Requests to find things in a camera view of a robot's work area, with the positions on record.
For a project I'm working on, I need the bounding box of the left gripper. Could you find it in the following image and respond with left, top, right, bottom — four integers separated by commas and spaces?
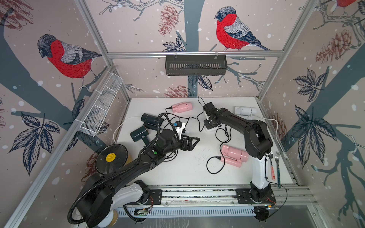
163, 134, 200, 155

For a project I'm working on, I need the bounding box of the black cord of white dryer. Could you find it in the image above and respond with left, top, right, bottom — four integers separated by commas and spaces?
196, 111, 207, 133

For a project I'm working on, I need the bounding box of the black cord of dark dryer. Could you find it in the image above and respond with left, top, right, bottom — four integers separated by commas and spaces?
214, 126, 233, 149
163, 149, 179, 162

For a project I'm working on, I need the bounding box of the black cord of front pink dryer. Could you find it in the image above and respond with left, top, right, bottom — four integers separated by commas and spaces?
206, 155, 226, 175

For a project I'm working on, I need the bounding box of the black cord of pink dryer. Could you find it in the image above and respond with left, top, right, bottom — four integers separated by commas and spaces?
163, 106, 197, 126
206, 155, 226, 175

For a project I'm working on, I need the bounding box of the pink blow dryer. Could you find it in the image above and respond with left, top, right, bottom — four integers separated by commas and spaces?
172, 102, 193, 113
220, 144, 249, 168

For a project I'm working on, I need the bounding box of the black cord of back pink dryer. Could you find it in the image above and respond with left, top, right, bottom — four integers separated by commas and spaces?
163, 106, 197, 126

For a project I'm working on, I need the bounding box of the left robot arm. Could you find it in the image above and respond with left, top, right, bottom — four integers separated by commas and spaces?
67, 131, 200, 228

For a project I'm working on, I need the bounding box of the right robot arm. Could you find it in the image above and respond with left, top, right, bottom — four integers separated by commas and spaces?
203, 102, 273, 203

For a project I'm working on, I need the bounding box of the white folded blow dryer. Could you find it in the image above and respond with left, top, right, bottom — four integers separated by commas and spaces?
234, 106, 257, 116

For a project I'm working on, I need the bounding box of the pink folded blow dryer front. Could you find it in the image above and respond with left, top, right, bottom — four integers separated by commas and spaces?
220, 144, 249, 168

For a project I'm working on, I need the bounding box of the dark folded blow dryer left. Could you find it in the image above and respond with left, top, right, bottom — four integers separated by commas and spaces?
141, 113, 164, 131

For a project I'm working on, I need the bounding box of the yellow pot with lid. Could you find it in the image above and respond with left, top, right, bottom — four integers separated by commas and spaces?
95, 144, 132, 174

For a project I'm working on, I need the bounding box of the tin can with lid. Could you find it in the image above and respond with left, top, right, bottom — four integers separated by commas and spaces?
98, 210, 119, 228

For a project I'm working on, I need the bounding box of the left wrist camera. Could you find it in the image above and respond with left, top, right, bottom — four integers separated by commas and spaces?
174, 121, 186, 140

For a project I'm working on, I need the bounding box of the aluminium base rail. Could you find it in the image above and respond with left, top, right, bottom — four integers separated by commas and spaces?
149, 184, 319, 207

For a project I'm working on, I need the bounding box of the white cable of right strip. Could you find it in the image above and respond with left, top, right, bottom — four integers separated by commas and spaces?
252, 115, 281, 143

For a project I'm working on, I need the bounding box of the spoon with red handle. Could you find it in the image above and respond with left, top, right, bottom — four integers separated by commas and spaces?
269, 153, 276, 181

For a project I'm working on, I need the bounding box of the black metal wall shelf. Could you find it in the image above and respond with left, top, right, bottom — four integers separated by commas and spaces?
165, 55, 228, 76

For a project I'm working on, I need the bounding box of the white wire mesh basket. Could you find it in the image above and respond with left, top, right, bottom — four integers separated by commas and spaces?
79, 71, 123, 137

